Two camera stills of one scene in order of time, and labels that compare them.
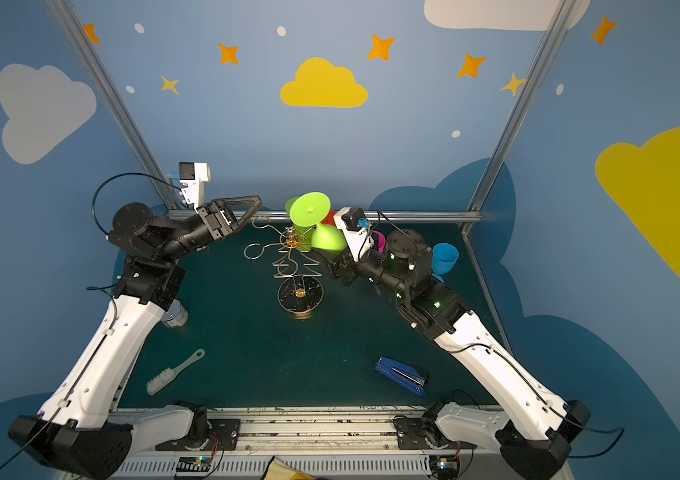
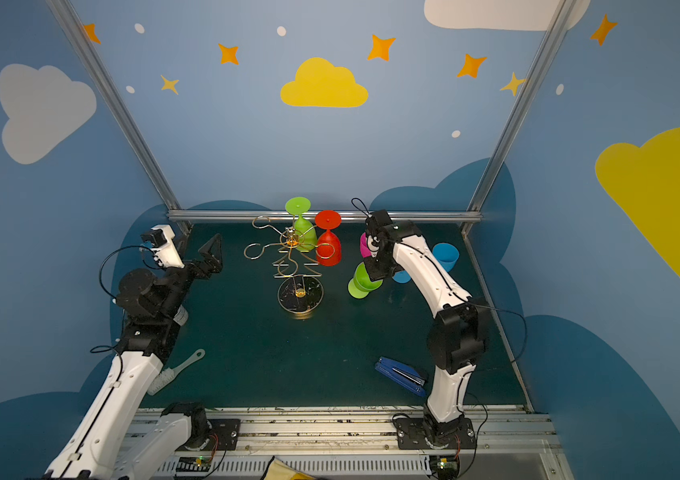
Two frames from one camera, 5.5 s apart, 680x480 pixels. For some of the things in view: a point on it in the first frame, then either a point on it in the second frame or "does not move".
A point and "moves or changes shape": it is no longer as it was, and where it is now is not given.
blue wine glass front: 444,259 does not move
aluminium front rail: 369,443 does not move
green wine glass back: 302,234 does not move
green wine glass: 311,210 moves or changes shape
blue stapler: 401,374 does not move
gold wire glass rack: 300,292 does not move
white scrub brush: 166,377 does not move
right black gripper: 340,261 -> 373,267
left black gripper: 217,219 -> 200,265
